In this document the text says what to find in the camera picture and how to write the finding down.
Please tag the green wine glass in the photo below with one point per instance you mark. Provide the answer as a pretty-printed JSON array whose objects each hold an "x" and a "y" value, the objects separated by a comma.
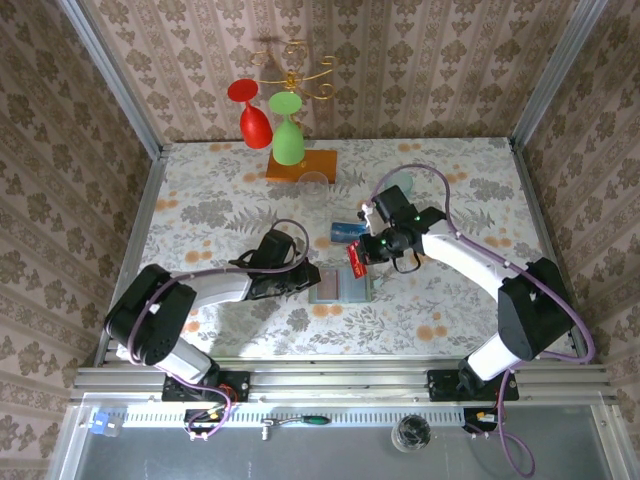
[{"x": 287, "y": 145}]

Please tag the aluminium front frame rail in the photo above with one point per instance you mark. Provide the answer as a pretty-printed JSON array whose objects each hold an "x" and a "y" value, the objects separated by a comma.
[{"x": 340, "y": 380}]

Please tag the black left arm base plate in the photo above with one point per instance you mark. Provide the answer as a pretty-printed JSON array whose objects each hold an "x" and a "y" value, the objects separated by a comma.
[{"x": 235, "y": 385}]

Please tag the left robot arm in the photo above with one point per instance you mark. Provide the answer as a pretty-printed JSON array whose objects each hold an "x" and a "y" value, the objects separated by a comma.
[{"x": 220, "y": 292}]

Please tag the blue connector block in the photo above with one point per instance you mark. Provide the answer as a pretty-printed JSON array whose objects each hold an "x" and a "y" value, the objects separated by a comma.
[{"x": 101, "y": 424}]

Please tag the floral tablecloth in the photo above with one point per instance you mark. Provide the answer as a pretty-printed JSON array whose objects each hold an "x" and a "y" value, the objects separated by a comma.
[{"x": 425, "y": 310}]

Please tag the orange wooden rack base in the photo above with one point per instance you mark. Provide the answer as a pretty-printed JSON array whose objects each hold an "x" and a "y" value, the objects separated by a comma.
[{"x": 320, "y": 167}]

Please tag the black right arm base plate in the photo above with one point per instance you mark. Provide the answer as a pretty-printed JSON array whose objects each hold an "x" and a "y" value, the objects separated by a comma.
[{"x": 442, "y": 387}]

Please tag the teal plastic tumbler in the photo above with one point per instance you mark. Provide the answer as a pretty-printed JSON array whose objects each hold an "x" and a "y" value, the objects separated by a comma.
[{"x": 404, "y": 182}]

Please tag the aluminium side rail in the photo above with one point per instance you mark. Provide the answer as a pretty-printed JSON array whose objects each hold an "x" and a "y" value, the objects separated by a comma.
[
  {"x": 534, "y": 200},
  {"x": 135, "y": 250}
]

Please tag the aluminium frame post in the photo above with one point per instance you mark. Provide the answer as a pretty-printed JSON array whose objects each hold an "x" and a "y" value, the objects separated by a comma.
[
  {"x": 555, "y": 75},
  {"x": 112, "y": 75}
]

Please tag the blue VIP credit card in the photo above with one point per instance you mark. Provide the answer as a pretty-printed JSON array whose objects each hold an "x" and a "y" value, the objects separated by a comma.
[{"x": 345, "y": 232}]

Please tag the red wine glass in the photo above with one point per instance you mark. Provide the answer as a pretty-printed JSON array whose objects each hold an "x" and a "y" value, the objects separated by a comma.
[{"x": 255, "y": 130}]

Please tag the clear glass jar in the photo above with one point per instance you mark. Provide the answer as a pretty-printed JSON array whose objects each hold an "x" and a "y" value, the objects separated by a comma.
[{"x": 411, "y": 434}]

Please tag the clear glass cup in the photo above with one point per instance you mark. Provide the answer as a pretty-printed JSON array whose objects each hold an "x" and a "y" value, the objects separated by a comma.
[{"x": 313, "y": 192}]

